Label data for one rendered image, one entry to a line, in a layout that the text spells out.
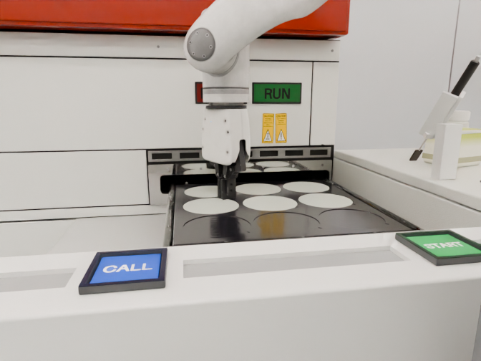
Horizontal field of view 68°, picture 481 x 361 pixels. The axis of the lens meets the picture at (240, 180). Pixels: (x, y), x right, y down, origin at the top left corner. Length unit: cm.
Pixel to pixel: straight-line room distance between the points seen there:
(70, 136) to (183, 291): 66
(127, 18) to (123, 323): 65
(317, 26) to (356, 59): 176
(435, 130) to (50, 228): 81
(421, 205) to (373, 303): 37
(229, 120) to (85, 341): 45
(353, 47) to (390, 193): 197
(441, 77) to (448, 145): 231
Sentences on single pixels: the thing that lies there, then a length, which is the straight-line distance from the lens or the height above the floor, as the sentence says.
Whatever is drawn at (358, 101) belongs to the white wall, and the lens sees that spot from 260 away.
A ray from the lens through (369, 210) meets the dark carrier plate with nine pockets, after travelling 65.
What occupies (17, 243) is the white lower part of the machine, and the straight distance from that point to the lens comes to 97.
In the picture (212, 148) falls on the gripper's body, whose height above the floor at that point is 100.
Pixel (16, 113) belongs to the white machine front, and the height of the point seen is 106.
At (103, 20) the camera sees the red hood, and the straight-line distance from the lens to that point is 81.
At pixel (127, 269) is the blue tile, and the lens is 28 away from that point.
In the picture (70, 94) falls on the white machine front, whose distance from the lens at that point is 86.
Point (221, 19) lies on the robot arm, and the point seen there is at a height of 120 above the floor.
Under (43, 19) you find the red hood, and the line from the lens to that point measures 84.
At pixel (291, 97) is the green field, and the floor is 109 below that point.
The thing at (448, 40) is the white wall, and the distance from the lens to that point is 297.
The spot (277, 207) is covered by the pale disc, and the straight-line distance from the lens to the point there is 64.
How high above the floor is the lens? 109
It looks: 13 degrees down
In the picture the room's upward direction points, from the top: straight up
